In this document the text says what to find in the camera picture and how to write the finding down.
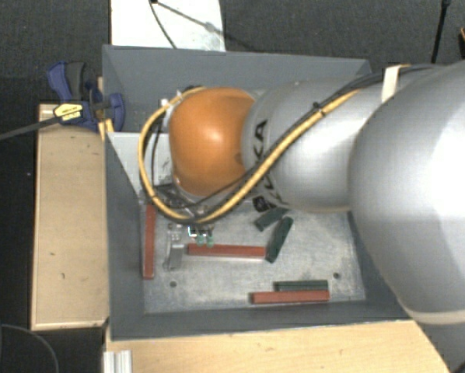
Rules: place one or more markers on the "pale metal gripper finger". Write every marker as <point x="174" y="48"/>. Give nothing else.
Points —
<point x="166" y="256"/>
<point x="177" y="255"/>

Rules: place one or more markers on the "red-brown flat block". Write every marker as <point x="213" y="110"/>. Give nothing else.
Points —
<point x="226" y="250"/>
<point x="149" y="243"/>
<point x="290" y="297"/>

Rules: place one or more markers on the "grey metal bin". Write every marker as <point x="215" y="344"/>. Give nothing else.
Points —
<point x="236" y="278"/>

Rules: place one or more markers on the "dark green flat block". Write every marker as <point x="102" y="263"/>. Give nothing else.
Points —
<point x="270" y="218"/>
<point x="279" y="240"/>
<point x="301" y="285"/>

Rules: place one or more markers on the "pale wood board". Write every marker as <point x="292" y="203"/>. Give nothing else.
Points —
<point x="71" y="227"/>

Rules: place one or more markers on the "black cylinder on white bracket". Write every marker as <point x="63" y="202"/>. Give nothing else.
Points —
<point x="261" y="203"/>

